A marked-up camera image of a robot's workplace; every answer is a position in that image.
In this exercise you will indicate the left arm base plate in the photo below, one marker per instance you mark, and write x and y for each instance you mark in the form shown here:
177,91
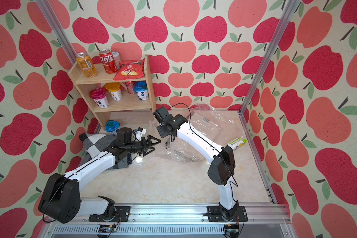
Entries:
112,214

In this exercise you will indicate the yellow lid cup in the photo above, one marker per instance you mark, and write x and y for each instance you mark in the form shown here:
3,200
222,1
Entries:
115,90

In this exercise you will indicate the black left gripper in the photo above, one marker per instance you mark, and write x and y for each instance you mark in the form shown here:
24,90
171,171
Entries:
146,153

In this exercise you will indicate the orange soda can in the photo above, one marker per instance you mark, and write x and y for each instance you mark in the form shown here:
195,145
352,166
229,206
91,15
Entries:
86,64

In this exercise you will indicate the red chips bag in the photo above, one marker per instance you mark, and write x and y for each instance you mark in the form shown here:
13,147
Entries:
130,69

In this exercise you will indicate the silver can behind cola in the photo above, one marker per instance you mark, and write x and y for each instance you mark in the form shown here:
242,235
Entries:
117,58

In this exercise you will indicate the green white small box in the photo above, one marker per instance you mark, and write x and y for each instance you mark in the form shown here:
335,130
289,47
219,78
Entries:
237,143

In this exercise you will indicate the blue lid cup on table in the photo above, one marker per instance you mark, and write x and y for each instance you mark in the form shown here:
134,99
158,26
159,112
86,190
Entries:
112,126

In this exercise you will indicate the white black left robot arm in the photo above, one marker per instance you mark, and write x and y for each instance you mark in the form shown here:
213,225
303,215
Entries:
61,199

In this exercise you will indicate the clear plastic vacuum bag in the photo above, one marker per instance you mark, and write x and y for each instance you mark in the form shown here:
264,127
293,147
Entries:
209,122

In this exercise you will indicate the red cola can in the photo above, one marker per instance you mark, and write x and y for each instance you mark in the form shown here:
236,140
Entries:
108,61

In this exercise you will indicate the blue lid cup on shelf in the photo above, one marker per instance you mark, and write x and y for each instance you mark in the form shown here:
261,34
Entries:
141,90

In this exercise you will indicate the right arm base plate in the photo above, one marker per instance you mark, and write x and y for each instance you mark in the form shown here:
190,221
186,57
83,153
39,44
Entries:
220,214

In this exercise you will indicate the pink lid cup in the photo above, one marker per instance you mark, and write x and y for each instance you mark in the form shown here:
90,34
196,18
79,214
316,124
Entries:
99,95

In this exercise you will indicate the dark plaid grey scarf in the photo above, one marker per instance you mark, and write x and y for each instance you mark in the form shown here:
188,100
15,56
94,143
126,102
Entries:
124,163

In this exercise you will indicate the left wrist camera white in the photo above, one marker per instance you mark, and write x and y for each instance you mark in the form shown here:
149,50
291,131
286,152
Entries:
140,132

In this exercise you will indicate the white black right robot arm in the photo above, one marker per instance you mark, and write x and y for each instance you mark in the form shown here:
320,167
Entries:
221,158

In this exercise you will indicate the wooden two-tier shelf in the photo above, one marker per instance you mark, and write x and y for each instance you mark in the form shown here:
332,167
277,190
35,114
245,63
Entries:
129,101

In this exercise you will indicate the small red can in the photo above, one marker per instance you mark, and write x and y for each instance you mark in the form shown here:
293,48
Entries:
130,87

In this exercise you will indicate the black white checked scarf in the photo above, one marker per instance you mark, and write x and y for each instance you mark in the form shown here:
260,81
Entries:
94,144

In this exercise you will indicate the aluminium front rail frame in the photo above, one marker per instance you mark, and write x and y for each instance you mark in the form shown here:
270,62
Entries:
252,220

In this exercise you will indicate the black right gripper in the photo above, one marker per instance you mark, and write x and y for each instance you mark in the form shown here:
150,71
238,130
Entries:
160,129

